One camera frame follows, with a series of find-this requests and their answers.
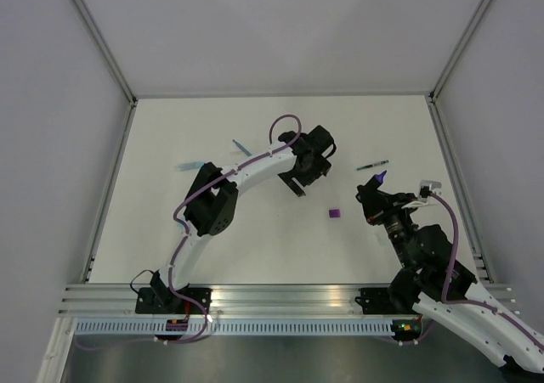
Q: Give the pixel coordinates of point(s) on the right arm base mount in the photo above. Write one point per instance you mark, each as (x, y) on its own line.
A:
(376, 301)

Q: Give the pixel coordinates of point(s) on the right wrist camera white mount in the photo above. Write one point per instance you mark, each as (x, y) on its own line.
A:
(426, 189)

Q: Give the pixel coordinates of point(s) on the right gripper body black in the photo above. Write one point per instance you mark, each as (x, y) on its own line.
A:
(389, 211)

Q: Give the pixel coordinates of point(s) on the light blue pen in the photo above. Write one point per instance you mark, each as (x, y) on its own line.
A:
(184, 167)

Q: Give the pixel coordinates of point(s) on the aluminium mounting rail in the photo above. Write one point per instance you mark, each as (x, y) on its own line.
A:
(227, 300)

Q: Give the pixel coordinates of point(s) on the white slotted cable duct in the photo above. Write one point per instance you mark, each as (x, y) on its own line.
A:
(235, 326)

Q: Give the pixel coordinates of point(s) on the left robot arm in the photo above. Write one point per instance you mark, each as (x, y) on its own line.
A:
(209, 207)

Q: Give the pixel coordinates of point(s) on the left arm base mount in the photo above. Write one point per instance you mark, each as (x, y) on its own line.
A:
(157, 298)

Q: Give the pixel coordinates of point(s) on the green refill pen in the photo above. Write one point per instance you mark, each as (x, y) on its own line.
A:
(372, 165)

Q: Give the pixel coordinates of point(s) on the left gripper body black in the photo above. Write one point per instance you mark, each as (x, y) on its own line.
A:
(305, 177)

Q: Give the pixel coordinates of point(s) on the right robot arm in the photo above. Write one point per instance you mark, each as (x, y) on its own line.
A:
(433, 283)

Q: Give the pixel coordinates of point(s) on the black purple highlighter pen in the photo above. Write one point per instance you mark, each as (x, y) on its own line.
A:
(377, 180)

